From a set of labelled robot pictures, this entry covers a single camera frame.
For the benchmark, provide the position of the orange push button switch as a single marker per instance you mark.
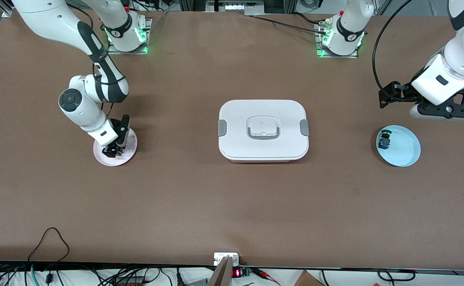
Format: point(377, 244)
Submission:
point(115, 151)

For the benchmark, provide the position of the red digit display board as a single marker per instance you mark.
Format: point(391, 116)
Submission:
point(236, 273)

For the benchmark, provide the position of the aluminium frame rail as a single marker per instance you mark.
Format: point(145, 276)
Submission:
point(8, 10)

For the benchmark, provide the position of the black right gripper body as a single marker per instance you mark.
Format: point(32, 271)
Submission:
point(114, 147)

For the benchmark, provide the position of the pink round plate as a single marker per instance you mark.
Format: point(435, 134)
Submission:
point(130, 150)

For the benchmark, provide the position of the white device with lights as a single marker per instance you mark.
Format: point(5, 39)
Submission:
point(234, 6)

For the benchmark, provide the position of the black left camera bracket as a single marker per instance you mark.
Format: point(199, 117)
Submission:
point(462, 110)

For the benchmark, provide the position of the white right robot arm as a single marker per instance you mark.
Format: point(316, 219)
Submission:
point(57, 24)

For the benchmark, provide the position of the light blue round plate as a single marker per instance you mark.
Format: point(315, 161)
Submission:
point(405, 153)

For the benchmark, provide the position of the small white socket box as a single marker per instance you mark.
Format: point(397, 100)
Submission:
point(220, 257)

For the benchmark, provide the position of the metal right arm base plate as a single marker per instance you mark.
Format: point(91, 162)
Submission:
point(149, 24)

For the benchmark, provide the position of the green push button switch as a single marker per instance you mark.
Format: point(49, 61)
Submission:
point(383, 140)

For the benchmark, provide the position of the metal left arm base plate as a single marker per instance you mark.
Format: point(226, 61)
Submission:
point(337, 56)

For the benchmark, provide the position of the aluminium profile bar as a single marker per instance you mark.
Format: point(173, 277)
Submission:
point(221, 276)

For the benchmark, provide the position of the brown cardboard piece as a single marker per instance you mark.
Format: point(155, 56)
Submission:
point(305, 280)

